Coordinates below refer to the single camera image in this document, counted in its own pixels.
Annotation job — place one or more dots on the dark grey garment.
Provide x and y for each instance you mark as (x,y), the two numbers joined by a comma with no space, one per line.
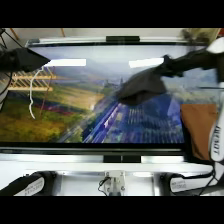
(143,87)

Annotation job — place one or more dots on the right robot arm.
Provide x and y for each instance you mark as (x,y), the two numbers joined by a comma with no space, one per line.
(216,140)

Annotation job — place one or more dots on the brown garment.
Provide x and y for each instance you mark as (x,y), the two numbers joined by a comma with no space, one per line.
(200,130)

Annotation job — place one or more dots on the silver frame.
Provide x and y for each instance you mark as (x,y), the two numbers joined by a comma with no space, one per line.
(115,182)

